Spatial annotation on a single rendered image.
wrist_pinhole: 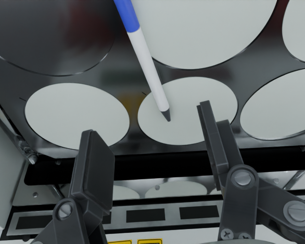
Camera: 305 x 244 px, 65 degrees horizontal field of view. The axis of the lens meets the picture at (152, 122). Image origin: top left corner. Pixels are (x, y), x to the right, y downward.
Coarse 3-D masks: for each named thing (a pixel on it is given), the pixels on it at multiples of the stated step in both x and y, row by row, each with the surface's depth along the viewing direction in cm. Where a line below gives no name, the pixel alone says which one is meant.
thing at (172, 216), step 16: (112, 208) 29; (128, 208) 29; (144, 208) 29; (160, 208) 29; (176, 208) 29; (192, 208) 29; (208, 208) 29; (16, 224) 28; (32, 224) 28; (112, 224) 28; (128, 224) 28; (144, 224) 27; (160, 224) 27; (176, 224) 27; (192, 224) 27
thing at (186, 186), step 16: (48, 160) 34; (192, 176) 30; (208, 176) 30; (272, 176) 30; (288, 176) 30; (304, 176) 30; (16, 192) 29; (32, 192) 29; (48, 192) 29; (64, 192) 29; (128, 192) 29; (144, 192) 29; (160, 192) 29; (176, 192) 29; (192, 192) 29; (208, 192) 29; (304, 192) 30; (16, 208) 29; (32, 208) 29; (48, 208) 29
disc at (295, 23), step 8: (296, 0) 16; (304, 0) 16; (288, 8) 16; (296, 8) 16; (304, 8) 16; (288, 16) 17; (296, 16) 17; (304, 16) 17; (288, 24) 17; (296, 24) 17; (304, 24) 17; (288, 32) 18; (296, 32) 18; (304, 32) 18; (288, 40) 18; (296, 40) 18; (304, 40) 18; (288, 48) 19; (296, 48) 19; (304, 48) 19; (296, 56) 19; (304, 56) 19
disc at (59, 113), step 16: (32, 96) 21; (48, 96) 21; (64, 96) 21; (80, 96) 21; (96, 96) 22; (112, 96) 22; (32, 112) 23; (48, 112) 23; (64, 112) 23; (80, 112) 23; (96, 112) 23; (112, 112) 23; (32, 128) 24; (48, 128) 24; (64, 128) 25; (80, 128) 25; (96, 128) 25; (112, 128) 25; (64, 144) 27; (112, 144) 27
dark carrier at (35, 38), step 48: (0, 0) 15; (48, 0) 15; (96, 0) 15; (288, 0) 16; (0, 48) 18; (48, 48) 18; (96, 48) 18; (0, 96) 21; (144, 96) 22; (240, 96) 22; (48, 144) 26; (144, 144) 27; (192, 144) 28; (240, 144) 29; (288, 144) 29
